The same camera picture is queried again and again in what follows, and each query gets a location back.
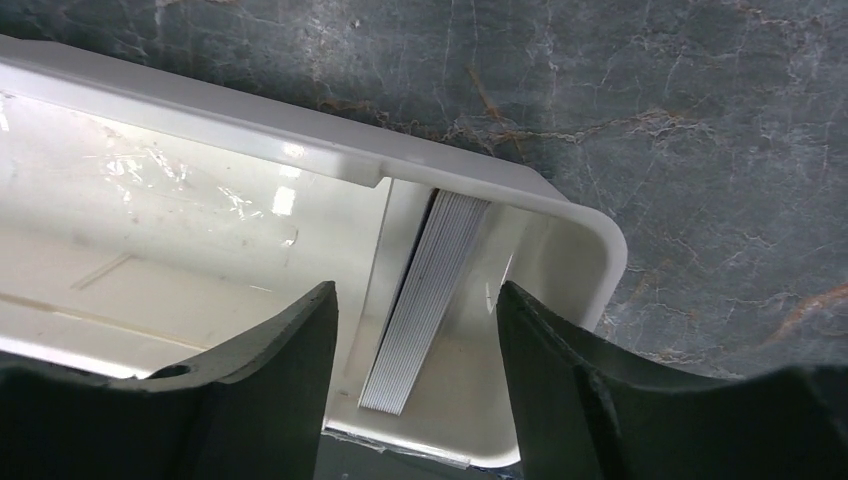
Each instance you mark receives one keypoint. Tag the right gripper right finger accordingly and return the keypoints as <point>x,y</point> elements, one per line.
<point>585,408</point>

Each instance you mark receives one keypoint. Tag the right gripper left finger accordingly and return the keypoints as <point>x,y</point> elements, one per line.
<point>250,408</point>

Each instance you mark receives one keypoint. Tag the white plastic tray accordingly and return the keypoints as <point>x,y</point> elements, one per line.
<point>147,217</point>

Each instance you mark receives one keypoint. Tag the stack of silver cards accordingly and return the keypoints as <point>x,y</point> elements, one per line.
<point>445,242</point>

